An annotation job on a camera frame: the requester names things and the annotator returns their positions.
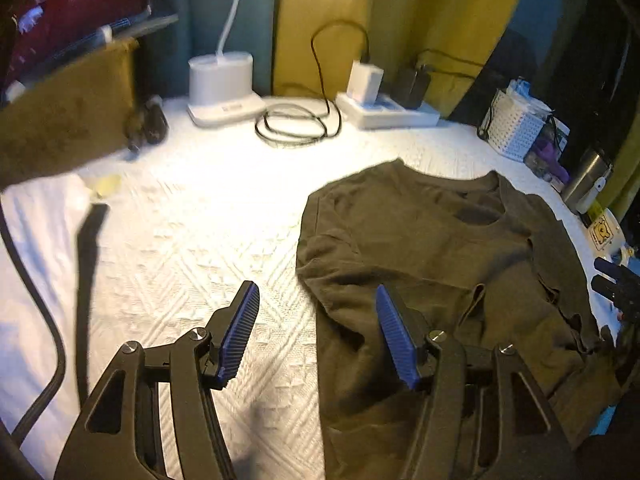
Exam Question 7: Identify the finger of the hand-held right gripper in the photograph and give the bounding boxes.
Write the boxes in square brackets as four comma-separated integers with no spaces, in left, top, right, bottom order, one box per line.
[591,276,640,322]
[594,257,640,286]

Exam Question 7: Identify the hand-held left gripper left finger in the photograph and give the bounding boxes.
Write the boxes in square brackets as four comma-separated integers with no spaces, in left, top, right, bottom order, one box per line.
[54,280,262,480]

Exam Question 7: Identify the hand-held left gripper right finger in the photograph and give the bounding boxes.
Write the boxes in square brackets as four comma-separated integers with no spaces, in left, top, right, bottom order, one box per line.
[375,284,576,480]

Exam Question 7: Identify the olive green t-shirt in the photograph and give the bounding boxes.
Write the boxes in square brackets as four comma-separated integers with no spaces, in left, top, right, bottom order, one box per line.
[295,157,631,453]

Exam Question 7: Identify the white cartoon mug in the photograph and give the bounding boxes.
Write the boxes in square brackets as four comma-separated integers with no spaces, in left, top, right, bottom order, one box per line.
[582,207,626,253]

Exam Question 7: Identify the yellow curtain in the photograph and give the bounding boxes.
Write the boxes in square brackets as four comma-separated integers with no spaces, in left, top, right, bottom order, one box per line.
[274,0,538,121]
[600,125,640,226]

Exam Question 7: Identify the stainless steel thermos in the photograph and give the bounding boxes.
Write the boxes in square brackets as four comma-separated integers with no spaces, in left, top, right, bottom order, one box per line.
[560,149,615,213]

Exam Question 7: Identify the white textured tablecloth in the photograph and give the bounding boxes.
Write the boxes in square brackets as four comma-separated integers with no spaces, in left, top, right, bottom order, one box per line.
[0,95,640,480]

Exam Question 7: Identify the purple plush toy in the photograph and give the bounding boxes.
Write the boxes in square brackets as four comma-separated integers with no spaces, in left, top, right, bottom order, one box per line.
[525,135,571,183]

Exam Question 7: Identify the white perforated basket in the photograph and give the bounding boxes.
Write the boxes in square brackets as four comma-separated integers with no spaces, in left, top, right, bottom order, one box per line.
[480,87,553,163]

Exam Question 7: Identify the pale yellow small object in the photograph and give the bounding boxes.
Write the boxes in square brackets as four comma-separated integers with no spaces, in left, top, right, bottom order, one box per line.
[87,174,123,200]

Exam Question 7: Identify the blue white tissue packs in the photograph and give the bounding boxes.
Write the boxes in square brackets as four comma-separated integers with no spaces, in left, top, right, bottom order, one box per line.
[505,77,553,111]

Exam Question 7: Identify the small black earphones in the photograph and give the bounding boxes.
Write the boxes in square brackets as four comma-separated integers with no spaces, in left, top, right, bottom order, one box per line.
[125,100,168,153]

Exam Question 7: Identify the white crumpled cloth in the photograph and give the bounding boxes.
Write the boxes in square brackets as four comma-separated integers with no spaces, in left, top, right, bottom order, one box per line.
[0,172,101,441]

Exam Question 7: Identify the white power strip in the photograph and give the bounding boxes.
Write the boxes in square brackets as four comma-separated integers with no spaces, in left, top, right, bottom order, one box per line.
[336,91,441,130]

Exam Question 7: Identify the white desk lamp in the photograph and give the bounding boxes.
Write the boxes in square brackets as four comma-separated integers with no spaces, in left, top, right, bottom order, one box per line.
[187,0,266,128]

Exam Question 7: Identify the black charger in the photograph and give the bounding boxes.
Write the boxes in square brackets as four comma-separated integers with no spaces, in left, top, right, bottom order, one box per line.
[397,64,432,110]

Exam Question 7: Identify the dark window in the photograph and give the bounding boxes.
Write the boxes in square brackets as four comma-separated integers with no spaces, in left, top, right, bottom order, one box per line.
[447,0,636,161]

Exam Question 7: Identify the white charger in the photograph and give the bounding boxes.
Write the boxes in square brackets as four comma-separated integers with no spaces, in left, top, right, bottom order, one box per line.
[347,60,383,106]

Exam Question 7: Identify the brown cardboard box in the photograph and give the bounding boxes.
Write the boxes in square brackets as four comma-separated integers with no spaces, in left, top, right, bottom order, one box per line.
[0,37,141,191]

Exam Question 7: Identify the laptop with red screen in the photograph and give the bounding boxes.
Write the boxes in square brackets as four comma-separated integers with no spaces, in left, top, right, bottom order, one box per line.
[0,0,180,96]

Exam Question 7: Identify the black strap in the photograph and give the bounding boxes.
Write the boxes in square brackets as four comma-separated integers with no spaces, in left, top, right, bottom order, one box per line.
[74,202,111,411]

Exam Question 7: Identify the thick black cable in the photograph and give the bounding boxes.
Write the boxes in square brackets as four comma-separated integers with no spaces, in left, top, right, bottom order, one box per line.
[0,205,67,448]

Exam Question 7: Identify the black coiled cable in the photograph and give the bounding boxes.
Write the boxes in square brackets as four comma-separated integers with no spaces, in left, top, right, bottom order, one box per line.
[254,20,372,150]

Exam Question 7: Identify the thin black charger cable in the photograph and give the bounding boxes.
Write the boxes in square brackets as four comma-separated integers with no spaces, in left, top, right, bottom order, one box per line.
[414,49,483,81]

